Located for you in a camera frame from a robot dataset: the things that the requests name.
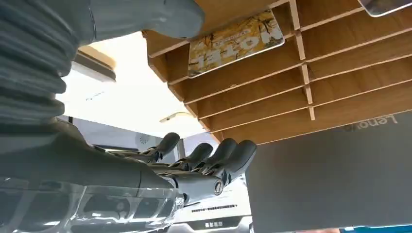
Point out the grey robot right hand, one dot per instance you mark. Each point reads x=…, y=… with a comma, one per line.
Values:
x=80, y=160

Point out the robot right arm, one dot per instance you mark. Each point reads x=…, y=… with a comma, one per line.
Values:
x=29, y=64

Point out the flat grey card device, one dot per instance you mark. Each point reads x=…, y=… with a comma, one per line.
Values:
x=96, y=66

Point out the white printed panel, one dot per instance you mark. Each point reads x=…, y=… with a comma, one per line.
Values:
x=222, y=205

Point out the grey laptop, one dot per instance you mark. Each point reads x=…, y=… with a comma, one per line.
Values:
x=328, y=180

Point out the wooden slotted card box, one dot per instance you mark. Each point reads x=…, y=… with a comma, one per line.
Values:
x=338, y=80

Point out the shiny grey card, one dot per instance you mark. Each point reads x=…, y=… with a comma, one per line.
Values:
x=383, y=6

